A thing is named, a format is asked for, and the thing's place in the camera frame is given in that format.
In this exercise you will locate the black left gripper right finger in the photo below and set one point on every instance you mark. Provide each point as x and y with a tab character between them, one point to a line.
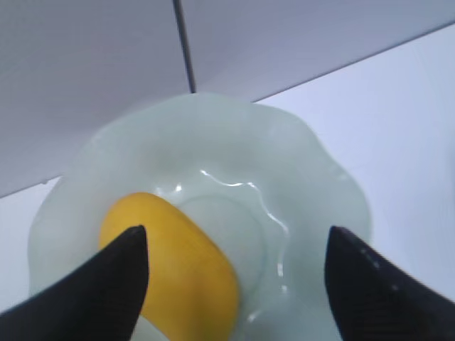
371	299

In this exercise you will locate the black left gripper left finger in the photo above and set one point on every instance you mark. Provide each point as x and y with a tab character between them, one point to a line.
100	300

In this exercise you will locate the yellow mango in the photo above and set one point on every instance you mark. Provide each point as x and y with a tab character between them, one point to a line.
193	293

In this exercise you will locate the pale green wavy plate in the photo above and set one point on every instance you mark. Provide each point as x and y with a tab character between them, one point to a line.
254	178

